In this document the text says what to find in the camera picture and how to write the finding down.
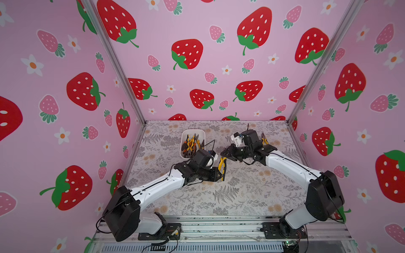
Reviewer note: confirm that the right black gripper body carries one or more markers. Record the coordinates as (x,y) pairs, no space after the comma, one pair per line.
(234,152)

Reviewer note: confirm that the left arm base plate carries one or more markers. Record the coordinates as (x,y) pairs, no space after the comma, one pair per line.
(168,231)

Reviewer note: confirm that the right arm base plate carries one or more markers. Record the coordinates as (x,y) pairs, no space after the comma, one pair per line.
(276,230)

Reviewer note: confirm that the white plastic storage box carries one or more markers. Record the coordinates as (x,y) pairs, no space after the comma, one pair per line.
(192,140)

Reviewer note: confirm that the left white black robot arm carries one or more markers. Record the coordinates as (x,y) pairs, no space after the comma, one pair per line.
(125,213)

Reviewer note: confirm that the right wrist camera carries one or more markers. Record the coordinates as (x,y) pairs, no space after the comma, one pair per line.
(237,138)

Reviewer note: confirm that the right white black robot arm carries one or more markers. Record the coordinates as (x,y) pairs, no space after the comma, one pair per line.
(324,195)

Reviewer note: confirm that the yellow black flat-nose pliers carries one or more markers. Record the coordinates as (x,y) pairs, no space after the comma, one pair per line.
(222,168)

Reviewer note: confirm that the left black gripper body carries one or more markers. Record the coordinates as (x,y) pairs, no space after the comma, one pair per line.
(207,174)

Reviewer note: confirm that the yellow black combination pliers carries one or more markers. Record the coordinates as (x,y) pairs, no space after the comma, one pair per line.
(264,139)

